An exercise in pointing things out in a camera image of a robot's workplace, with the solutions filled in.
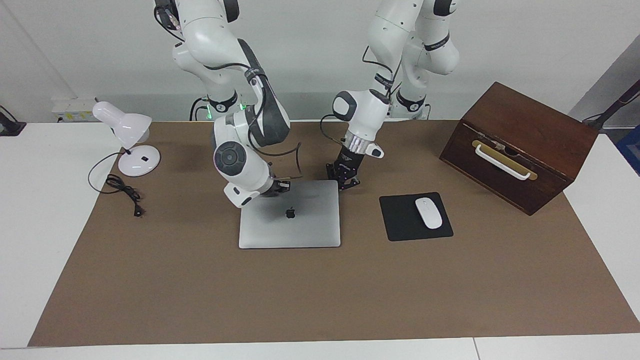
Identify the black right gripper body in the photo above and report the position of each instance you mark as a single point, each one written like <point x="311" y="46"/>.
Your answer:
<point x="280" y="186"/>

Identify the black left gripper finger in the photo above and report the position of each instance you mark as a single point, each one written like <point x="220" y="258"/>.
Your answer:
<point x="335" y="176"/>
<point x="352" y="182"/>

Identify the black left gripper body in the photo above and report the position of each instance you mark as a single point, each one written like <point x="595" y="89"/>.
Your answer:
<point x="347" y="162"/>

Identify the grey laptop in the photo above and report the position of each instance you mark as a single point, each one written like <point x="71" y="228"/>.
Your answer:
<point x="300" y="230"/>

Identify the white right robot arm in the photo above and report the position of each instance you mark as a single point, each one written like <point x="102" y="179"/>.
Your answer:
<point x="210" y="40"/>

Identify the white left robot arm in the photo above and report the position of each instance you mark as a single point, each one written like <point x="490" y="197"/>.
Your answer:
<point x="365" y="112"/>

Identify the black mouse pad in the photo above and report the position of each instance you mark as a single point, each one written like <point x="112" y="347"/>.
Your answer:
<point x="400" y="220"/>

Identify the white computer mouse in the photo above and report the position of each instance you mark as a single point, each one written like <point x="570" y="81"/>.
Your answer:
<point x="429" y="214"/>

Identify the brown table mat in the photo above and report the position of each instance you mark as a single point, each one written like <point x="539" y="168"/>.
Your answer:
<point x="300" y="300"/>

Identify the white desk lamp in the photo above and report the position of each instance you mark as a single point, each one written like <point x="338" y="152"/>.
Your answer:
<point x="125" y="125"/>

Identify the dark wooden box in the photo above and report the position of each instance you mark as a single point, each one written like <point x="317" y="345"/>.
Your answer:
<point x="550" y="145"/>

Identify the white power strip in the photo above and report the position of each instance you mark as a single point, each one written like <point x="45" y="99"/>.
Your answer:
<point x="70" y="107"/>

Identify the black stand pole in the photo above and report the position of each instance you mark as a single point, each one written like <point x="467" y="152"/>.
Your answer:
<point x="617" y="105"/>

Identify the blue object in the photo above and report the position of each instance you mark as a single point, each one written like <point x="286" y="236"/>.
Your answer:
<point x="631" y="150"/>

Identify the black clamp mount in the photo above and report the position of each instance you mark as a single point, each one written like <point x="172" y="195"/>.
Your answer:
<point x="10" y="127"/>

